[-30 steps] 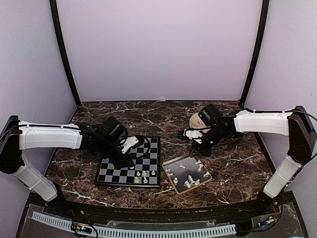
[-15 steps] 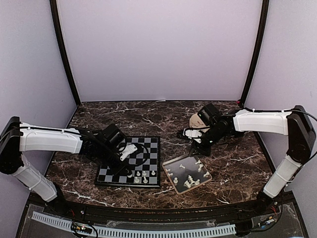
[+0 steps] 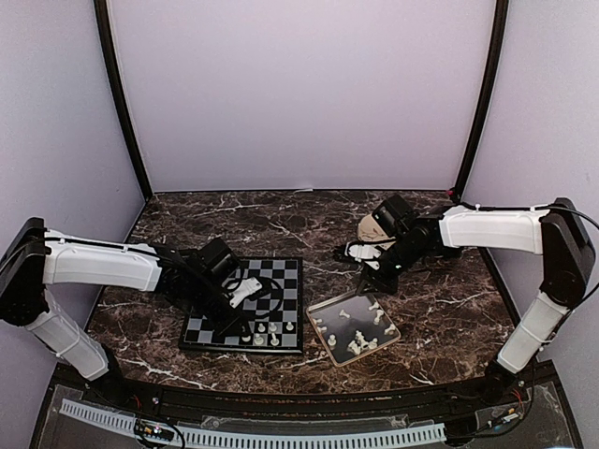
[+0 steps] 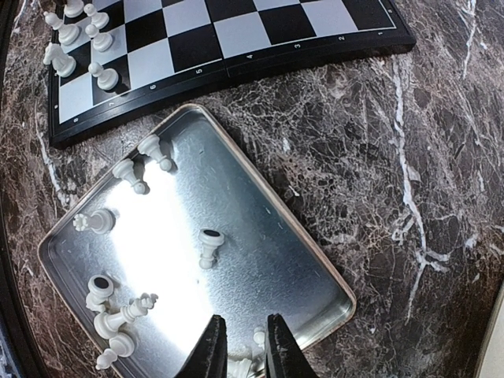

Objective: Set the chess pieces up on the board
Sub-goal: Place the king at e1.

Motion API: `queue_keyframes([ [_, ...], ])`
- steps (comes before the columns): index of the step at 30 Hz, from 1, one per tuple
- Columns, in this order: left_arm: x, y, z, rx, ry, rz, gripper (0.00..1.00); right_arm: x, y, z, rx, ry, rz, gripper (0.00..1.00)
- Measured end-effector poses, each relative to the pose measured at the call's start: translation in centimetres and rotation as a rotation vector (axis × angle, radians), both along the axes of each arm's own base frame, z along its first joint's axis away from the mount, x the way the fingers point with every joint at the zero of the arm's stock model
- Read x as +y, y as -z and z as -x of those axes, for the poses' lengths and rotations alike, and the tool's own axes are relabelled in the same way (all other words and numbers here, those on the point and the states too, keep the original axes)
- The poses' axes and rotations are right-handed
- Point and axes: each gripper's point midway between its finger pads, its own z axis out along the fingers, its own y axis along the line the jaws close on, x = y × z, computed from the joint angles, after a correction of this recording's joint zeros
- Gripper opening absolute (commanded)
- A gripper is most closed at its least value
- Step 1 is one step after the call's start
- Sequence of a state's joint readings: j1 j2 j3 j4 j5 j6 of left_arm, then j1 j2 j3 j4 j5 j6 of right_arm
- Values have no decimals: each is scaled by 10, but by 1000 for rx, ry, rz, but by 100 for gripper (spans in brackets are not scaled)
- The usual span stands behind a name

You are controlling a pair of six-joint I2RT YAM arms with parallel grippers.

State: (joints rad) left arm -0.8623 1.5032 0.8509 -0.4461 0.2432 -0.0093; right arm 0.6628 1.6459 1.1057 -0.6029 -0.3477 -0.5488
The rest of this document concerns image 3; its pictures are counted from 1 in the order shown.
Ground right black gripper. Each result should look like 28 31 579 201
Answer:
357 236 429 296

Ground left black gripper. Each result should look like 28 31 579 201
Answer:
186 276 251 339

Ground black grey chessboard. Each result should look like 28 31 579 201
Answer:
179 257 303 355

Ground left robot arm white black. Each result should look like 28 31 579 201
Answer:
1 217 248 408

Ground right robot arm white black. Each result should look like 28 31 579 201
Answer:
343 196 598 406

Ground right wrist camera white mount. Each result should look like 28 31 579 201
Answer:
333 242 384 270

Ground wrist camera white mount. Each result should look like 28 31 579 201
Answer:
333 242 384 270
229 277 263 309

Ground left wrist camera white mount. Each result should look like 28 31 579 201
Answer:
229 277 263 309

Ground grey slotted cable duct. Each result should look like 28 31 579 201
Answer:
60 399 446 449

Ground black front rail base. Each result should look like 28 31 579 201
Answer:
27 359 586 449

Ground right black frame post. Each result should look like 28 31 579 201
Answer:
450 0 509 203

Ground black frame post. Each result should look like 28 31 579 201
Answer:
94 0 153 201
450 0 509 203

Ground left black frame post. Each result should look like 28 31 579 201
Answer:
94 0 153 201

